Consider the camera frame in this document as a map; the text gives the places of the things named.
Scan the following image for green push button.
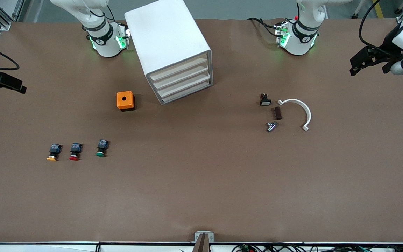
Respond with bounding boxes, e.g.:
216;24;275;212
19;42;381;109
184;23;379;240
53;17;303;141
95;139;109;158

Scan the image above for white plastic bin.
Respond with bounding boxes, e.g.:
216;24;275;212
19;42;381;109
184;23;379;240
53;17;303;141
160;81;212;104

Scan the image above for yellow push button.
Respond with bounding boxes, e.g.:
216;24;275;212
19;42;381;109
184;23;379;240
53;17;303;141
46;143;62;162

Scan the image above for red push button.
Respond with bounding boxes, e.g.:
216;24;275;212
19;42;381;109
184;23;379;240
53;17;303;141
69;143;83;161

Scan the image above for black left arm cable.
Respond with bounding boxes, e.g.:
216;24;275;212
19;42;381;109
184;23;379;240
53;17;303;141
359;0;403;54

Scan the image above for white curved plastic bracket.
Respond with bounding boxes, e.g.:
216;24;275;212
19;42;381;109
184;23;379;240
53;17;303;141
277;99;312;132

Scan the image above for black left base cable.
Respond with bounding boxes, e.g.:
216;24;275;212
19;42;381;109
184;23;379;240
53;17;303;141
247;17;280;37

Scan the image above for orange button enclosure box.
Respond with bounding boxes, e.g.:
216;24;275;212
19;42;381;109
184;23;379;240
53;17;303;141
116;91;135;112

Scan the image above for black cable bundle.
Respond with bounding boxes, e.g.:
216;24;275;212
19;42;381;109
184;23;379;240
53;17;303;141
231;243;403;252

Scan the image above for grey metal mount bracket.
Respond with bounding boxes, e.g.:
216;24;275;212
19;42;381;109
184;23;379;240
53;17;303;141
194;231;214;244

